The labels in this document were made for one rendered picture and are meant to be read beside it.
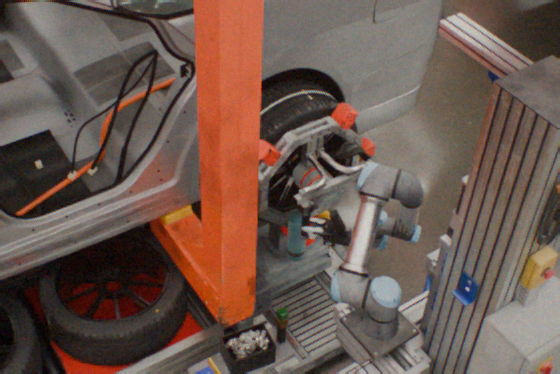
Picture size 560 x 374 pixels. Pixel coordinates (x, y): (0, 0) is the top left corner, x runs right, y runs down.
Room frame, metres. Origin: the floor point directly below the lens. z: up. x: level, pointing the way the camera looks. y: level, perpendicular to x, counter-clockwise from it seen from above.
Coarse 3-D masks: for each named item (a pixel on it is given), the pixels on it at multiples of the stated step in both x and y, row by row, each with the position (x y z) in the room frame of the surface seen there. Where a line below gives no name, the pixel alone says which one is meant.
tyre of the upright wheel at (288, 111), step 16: (304, 80) 3.07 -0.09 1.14; (272, 96) 2.91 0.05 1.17; (304, 96) 2.92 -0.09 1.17; (320, 96) 2.95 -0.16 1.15; (272, 112) 2.82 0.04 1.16; (288, 112) 2.80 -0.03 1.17; (304, 112) 2.81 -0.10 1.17; (320, 112) 2.86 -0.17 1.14; (272, 128) 2.74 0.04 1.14; (288, 128) 2.76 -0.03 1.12; (352, 128) 2.97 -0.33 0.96; (272, 144) 2.72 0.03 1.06
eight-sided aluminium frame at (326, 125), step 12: (324, 120) 2.83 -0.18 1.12; (288, 132) 2.74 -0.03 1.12; (300, 132) 2.75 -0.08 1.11; (312, 132) 2.74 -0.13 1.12; (324, 132) 2.77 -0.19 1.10; (336, 132) 2.81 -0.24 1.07; (348, 132) 2.85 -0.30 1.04; (288, 144) 2.68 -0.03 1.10; (300, 144) 2.70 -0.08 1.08; (360, 144) 2.89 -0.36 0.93; (264, 168) 2.66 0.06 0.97; (276, 168) 2.63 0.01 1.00; (264, 180) 2.60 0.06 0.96; (264, 192) 2.60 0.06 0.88; (264, 204) 2.60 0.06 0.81; (264, 216) 2.60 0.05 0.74; (276, 216) 2.64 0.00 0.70; (312, 216) 2.76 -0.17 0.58
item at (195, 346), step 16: (192, 336) 2.18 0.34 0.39; (208, 336) 2.18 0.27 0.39; (160, 352) 2.09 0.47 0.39; (176, 352) 2.09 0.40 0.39; (192, 352) 2.13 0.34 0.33; (208, 352) 2.18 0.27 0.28; (128, 368) 2.00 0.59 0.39; (144, 368) 2.00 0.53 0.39; (160, 368) 2.04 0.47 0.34; (176, 368) 2.08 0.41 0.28
